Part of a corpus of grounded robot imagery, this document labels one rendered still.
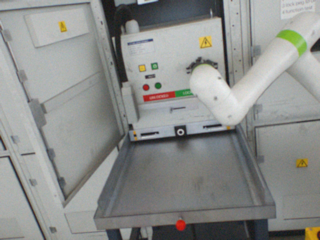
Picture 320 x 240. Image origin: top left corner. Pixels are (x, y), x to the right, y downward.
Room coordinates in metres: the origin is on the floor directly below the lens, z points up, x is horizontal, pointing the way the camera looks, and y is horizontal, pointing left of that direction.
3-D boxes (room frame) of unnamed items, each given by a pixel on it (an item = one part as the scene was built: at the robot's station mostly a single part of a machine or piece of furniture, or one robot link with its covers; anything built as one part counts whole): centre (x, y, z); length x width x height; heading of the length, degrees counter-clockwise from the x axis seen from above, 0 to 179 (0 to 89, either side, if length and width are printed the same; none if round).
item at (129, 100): (1.26, 0.11, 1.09); 0.08 x 0.05 x 0.17; 171
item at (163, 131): (1.31, -0.11, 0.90); 0.54 x 0.05 x 0.06; 81
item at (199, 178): (1.09, -0.07, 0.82); 0.68 x 0.62 x 0.06; 170
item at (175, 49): (1.29, -0.11, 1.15); 0.48 x 0.01 x 0.48; 81
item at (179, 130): (1.27, -0.10, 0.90); 0.06 x 0.03 x 0.05; 81
